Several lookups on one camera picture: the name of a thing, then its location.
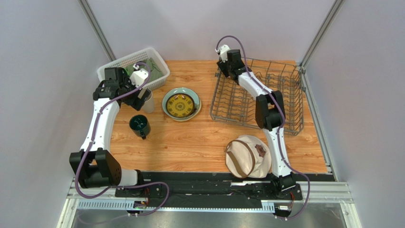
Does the beige ceramic cup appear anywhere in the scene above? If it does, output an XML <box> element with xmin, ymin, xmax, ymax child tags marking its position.
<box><xmin>141</xmin><ymin>91</ymin><xmax>155</xmax><ymax>114</ymax></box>

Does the dark green mug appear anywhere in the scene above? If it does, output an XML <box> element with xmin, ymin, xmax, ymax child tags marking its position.
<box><xmin>129</xmin><ymin>114</ymin><xmax>151</xmax><ymax>140</ymax></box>

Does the light green flower plate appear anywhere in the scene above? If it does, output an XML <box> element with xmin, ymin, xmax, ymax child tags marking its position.
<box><xmin>162</xmin><ymin>87</ymin><xmax>200</xmax><ymax>103</ymax></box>

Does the yellow patterned black-rim plate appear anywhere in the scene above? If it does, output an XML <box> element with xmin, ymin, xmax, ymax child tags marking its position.
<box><xmin>165</xmin><ymin>93</ymin><xmax>196</xmax><ymax>118</ymax></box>

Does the cream bird plate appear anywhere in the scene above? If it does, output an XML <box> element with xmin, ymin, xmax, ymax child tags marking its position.
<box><xmin>162</xmin><ymin>100</ymin><xmax>202</xmax><ymax>122</ymax></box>

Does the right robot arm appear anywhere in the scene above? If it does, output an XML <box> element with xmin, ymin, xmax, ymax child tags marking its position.
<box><xmin>216</xmin><ymin>45</ymin><xmax>296</xmax><ymax>197</ymax></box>

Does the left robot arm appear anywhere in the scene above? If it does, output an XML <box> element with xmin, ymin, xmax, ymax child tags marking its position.
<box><xmin>69</xmin><ymin>62</ymin><xmax>151</xmax><ymax>189</ymax></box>

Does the olive green cloth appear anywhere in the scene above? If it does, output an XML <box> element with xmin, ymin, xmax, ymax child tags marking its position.
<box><xmin>124</xmin><ymin>58</ymin><xmax>164</xmax><ymax>82</ymax></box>

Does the white plastic basket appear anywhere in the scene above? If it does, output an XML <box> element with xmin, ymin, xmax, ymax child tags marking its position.
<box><xmin>97</xmin><ymin>47</ymin><xmax>170</xmax><ymax>90</ymax></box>

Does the cream bucket hat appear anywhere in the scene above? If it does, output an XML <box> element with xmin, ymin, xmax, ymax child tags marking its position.
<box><xmin>224</xmin><ymin>135</ymin><xmax>271</xmax><ymax>179</ymax></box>

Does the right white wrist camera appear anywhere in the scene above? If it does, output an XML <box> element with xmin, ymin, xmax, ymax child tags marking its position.
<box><xmin>215</xmin><ymin>45</ymin><xmax>230</xmax><ymax>62</ymax></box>

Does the grey wire dish rack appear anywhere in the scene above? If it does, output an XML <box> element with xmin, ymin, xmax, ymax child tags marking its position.
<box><xmin>209</xmin><ymin>57</ymin><xmax>304</xmax><ymax>137</ymax></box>

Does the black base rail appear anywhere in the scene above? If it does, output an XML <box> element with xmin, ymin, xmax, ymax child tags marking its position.
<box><xmin>115</xmin><ymin>171</ymin><xmax>336</xmax><ymax>209</ymax></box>

